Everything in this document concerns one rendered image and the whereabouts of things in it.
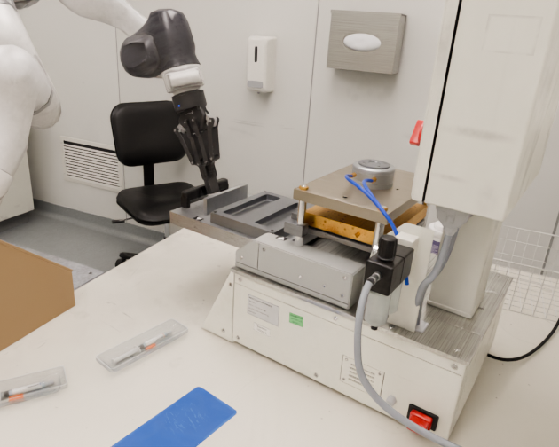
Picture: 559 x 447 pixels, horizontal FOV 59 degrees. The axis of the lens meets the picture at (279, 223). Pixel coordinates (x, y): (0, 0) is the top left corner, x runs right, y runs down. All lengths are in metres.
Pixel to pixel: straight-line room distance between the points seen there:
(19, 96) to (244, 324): 0.66
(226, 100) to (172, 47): 1.58
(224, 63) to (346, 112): 0.70
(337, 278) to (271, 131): 1.84
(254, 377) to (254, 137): 1.85
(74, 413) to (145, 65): 0.73
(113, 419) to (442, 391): 0.54
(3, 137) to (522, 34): 0.97
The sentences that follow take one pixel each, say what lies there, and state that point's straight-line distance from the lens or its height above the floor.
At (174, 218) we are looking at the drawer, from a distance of 1.14.
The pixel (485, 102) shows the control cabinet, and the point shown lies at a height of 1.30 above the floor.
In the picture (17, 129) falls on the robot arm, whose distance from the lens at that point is 1.19.
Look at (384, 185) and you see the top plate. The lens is 0.92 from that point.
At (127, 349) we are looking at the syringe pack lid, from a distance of 1.03.
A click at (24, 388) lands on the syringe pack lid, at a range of 0.99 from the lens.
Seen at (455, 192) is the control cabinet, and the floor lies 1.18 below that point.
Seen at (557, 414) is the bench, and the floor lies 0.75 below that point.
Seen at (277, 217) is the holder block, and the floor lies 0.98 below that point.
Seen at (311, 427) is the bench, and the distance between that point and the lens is 0.90.
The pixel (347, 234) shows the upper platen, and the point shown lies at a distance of 0.88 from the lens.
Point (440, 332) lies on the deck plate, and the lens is 0.86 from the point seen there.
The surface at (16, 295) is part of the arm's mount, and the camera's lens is 1.11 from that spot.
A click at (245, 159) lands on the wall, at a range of 2.73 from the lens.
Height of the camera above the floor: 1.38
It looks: 22 degrees down
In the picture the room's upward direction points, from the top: 4 degrees clockwise
